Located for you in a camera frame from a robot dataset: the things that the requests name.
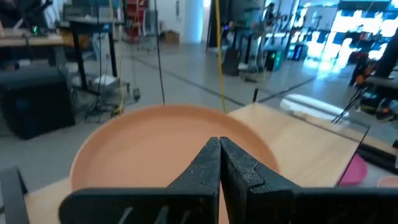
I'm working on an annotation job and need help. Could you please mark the black floor box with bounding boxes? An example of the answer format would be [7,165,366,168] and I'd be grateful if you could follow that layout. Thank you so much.
[222,46,242,77]

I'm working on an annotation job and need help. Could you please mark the black table with legs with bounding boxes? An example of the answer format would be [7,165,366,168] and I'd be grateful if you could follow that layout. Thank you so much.
[63,18,119,96]

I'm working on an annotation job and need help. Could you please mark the white column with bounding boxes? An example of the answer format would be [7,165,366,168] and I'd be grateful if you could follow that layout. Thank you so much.
[183,0,205,44]

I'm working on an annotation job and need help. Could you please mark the large black box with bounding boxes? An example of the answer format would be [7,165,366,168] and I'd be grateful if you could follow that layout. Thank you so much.
[0,67,76,140]

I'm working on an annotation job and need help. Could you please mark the orange plate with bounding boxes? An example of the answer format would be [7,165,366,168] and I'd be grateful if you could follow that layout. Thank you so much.
[70,104,280,224]

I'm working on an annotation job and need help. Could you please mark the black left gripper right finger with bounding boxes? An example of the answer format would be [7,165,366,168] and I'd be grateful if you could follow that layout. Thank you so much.
[220,136,398,224]

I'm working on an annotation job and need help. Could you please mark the black computer tower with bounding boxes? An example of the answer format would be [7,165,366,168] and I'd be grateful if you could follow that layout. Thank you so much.
[264,46,282,72]

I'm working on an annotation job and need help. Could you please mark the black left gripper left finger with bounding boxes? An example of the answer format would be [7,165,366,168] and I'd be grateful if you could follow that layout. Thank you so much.
[58,136,222,224]

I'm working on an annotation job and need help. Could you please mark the wooden work table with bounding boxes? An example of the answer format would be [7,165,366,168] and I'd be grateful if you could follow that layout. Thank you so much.
[0,27,74,49]

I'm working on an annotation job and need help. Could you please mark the cardboard box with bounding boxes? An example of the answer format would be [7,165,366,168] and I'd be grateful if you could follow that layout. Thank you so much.
[160,29,181,45]

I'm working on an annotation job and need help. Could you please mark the pink plate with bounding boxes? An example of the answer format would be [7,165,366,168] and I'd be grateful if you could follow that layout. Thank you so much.
[338,154,369,187]

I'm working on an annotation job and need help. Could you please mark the person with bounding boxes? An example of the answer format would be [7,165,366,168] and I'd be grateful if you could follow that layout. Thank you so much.
[264,2,277,24]

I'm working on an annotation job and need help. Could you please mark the large peach plate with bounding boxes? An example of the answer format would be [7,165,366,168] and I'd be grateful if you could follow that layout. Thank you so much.
[376,175,398,189]

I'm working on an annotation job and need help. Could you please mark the black hanging cable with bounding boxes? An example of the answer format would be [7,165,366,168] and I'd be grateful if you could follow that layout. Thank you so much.
[154,0,166,106]

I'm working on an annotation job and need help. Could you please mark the red rack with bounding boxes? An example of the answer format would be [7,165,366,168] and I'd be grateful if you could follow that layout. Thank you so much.
[126,0,147,39]

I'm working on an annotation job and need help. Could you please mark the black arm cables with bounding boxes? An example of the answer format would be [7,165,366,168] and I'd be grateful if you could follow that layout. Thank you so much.
[331,85,366,124]

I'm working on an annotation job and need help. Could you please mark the thick yellow hanging cable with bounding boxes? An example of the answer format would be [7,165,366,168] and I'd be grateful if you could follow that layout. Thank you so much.
[214,0,227,113]

